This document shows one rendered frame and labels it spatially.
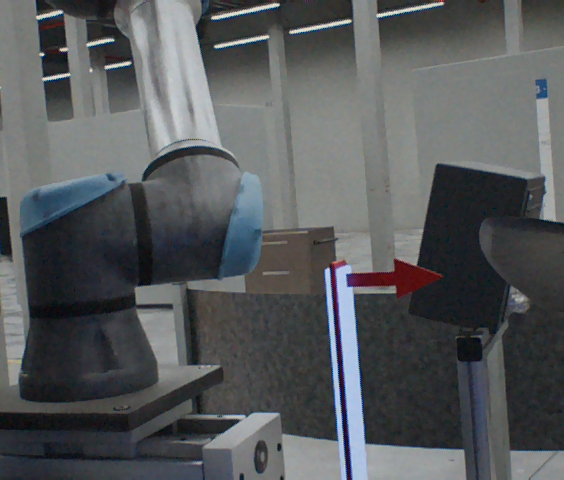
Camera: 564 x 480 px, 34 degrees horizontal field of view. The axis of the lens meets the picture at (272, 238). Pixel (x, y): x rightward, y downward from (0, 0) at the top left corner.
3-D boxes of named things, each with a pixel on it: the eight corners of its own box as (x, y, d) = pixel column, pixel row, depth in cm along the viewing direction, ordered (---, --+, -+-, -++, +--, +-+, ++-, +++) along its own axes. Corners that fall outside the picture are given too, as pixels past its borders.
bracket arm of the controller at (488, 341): (483, 362, 105) (481, 336, 105) (456, 362, 106) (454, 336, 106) (508, 327, 127) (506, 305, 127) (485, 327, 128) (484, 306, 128)
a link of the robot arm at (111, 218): (27, 298, 107) (15, 180, 106) (144, 286, 110) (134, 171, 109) (24, 309, 95) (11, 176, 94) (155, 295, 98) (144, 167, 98)
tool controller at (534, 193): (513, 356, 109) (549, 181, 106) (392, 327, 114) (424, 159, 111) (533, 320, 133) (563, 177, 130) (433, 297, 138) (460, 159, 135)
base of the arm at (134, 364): (-10, 402, 99) (-19, 309, 98) (70, 372, 113) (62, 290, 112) (114, 403, 93) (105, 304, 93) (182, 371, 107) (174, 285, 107)
